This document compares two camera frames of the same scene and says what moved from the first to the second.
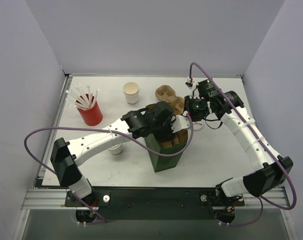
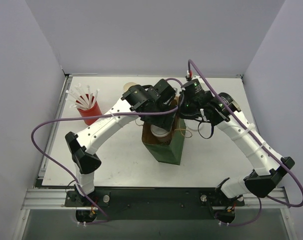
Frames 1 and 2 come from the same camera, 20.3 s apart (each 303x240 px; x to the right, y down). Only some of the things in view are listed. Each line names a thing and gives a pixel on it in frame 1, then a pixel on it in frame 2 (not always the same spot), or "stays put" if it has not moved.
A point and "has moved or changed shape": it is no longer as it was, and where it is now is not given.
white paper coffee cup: x=116 y=149 has moved or changed shape
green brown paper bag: x=161 y=162 has moved or changed shape
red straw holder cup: x=92 y=116 stays put
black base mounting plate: x=153 y=203 stays put
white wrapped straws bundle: x=82 y=100 stays put
